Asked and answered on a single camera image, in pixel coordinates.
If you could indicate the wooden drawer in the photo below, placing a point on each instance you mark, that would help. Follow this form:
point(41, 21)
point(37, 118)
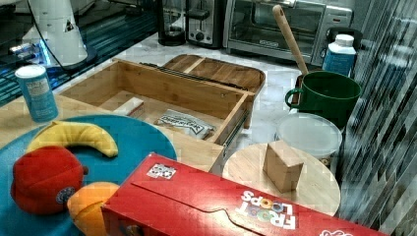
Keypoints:
point(228, 109)

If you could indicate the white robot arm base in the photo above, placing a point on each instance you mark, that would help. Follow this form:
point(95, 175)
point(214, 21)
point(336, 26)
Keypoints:
point(54, 40)

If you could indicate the white box in drawer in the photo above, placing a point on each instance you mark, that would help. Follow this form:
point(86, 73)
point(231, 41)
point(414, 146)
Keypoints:
point(134, 107)

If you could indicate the silver snack packet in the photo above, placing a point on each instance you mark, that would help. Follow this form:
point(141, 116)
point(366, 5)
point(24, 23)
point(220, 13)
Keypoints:
point(184, 123)

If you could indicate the dark wooden tray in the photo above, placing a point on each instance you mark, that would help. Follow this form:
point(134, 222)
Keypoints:
point(233, 75)

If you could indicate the blue round plate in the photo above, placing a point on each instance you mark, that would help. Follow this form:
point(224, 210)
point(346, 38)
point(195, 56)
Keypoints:
point(135, 140)

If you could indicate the small wooden block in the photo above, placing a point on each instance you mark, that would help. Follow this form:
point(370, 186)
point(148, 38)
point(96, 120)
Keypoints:
point(283, 166)

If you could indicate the red Froot Loops box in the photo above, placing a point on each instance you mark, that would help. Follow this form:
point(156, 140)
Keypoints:
point(163, 197)

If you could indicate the silver toaster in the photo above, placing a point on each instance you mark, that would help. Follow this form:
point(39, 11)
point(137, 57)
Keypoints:
point(205, 22)

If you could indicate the silver toaster oven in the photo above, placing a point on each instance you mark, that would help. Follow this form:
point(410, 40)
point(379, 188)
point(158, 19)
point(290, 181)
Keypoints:
point(250, 26)

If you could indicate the clear plastic lidded tub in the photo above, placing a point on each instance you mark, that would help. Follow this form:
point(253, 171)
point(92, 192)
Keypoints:
point(311, 133)

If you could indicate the black coffee maker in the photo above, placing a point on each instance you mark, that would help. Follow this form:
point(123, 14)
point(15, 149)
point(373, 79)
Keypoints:
point(171, 22)

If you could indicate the green pot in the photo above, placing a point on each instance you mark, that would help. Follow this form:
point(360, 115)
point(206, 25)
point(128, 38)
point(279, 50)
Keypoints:
point(326, 94)

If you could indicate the round wooden board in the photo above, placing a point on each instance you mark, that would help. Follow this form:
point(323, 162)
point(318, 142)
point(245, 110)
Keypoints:
point(317, 188)

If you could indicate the blue bottle white cap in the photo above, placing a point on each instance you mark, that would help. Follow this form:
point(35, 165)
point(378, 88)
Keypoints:
point(340, 55)

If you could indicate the yellow plush banana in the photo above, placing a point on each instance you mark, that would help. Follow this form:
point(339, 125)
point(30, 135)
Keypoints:
point(72, 134)

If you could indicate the orange plush fruit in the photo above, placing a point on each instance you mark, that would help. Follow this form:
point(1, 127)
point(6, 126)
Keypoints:
point(85, 207)

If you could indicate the red plush apple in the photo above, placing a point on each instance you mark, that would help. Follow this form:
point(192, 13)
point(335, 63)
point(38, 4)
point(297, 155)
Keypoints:
point(45, 178)

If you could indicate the blue cylindrical canister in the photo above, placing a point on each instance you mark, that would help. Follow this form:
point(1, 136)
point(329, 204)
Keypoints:
point(37, 93)

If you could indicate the wooden spoon handle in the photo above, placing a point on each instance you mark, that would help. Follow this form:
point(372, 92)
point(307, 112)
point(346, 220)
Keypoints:
point(289, 38)

